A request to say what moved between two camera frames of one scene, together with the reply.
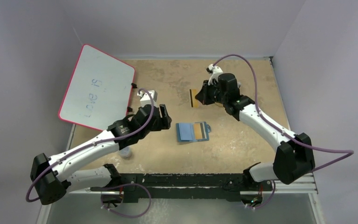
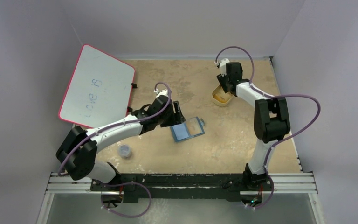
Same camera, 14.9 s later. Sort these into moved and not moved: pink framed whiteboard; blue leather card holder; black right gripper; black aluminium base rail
Moved: blue leather card holder; black right gripper
Not moved: black aluminium base rail; pink framed whiteboard
